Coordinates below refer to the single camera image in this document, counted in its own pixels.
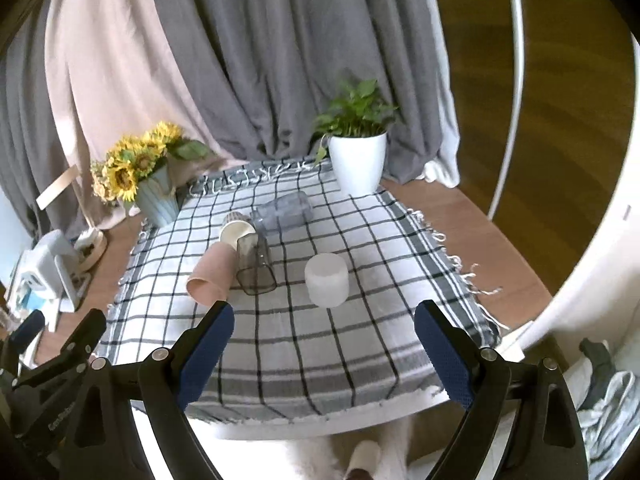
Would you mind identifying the white frosted cup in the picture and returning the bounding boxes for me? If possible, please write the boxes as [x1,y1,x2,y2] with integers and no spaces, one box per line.
[304,252,349,308]

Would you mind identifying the round wooden tray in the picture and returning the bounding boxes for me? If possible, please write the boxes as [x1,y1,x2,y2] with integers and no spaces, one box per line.
[74,227,107,272]

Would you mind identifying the white curved panel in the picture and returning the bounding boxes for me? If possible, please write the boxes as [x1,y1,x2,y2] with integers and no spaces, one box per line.
[517,35,640,353]

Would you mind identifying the dark translucent square cup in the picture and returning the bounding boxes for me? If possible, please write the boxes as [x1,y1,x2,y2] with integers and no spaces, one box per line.
[235,232,278,295]

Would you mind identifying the grey curtain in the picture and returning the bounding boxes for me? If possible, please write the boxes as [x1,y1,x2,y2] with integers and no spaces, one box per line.
[0,0,461,241]

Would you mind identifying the pink cup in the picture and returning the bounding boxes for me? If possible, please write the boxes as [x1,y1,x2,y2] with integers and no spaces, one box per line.
[186,242,240,306]

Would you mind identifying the white plant pot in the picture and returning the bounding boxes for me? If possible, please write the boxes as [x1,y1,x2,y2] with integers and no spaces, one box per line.
[327,130,389,197]

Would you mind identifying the checked tablecloth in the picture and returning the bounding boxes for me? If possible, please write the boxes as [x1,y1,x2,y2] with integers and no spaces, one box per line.
[95,160,503,423]

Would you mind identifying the light blue ribbed vase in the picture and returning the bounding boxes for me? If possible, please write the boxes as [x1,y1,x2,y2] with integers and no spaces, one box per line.
[135,165,181,227]

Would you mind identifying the green leafy plant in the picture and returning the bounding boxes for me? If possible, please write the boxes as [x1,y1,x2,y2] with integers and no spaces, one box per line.
[312,78,401,162]

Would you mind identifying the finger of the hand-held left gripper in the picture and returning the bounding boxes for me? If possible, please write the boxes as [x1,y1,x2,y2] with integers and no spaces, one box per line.
[0,309,47,376]
[9,308,108,402]

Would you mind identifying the white hoop tube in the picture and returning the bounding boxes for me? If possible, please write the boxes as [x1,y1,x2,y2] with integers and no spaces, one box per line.
[487,0,527,222]

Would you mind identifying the grey crumpled clothes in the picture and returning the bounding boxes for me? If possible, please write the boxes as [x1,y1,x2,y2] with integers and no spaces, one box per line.
[577,337,640,475]

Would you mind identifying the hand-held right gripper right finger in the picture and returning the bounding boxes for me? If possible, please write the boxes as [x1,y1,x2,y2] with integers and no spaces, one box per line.
[414,299,591,480]

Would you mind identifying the white slipper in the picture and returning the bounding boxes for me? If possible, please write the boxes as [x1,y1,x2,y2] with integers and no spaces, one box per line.
[345,440,384,480]

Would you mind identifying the beige wooden strip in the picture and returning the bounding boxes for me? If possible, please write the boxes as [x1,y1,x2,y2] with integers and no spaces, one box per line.
[36,166,81,209]

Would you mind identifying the clear ribbed plastic cup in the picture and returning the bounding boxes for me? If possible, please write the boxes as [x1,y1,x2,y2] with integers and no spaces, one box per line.
[250,191,313,233]

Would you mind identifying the pink curtain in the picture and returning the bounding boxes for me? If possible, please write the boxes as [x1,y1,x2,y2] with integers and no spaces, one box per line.
[45,0,251,228]

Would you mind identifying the sunflower bouquet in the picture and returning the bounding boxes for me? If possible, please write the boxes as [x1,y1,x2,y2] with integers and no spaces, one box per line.
[90,121,211,204]

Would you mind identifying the white paper cup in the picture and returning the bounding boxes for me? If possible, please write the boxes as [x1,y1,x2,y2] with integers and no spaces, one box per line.
[218,211,257,247]

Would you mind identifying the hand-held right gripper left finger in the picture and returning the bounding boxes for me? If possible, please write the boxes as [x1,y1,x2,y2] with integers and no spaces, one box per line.
[62,300,236,480]

